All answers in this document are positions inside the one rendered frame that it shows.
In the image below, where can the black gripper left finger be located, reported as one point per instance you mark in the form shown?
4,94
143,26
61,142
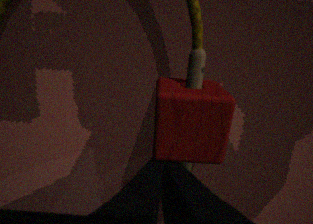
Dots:
137,203

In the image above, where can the red wooden block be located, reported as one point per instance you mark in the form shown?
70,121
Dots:
191,125

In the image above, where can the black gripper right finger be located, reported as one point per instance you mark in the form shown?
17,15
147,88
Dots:
186,200

